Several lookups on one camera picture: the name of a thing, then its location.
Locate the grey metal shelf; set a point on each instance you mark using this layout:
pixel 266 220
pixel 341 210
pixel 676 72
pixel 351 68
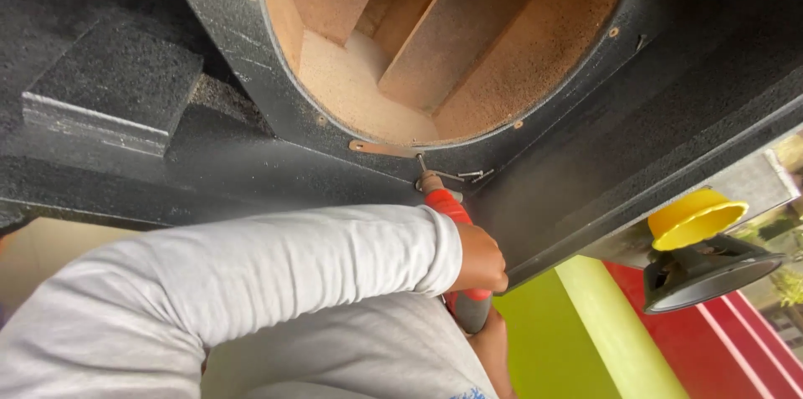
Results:
pixel 750 189

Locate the person's left fingers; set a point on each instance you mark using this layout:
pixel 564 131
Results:
pixel 497 273

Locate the person's left hand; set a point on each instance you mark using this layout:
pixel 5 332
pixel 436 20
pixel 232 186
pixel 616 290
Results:
pixel 477 258

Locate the person's right hand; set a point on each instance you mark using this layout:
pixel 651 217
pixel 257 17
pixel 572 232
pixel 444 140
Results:
pixel 495 355

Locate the person's grey shirt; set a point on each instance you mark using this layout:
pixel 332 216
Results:
pixel 351 355

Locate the flat metal bracket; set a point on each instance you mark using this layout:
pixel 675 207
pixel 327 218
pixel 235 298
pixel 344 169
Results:
pixel 382 149

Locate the black carpeted block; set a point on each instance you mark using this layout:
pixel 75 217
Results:
pixel 119 88

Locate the green pillar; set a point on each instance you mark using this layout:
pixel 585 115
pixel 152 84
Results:
pixel 615 336

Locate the black carpeted speaker cabinet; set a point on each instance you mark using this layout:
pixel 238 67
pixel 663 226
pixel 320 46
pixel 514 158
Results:
pixel 564 154

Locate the black speaker driver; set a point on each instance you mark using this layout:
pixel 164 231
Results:
pixel 702 273

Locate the silver screw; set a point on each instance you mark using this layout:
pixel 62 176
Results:
pixel 470 173
pixel 448 175
pixel 484 175

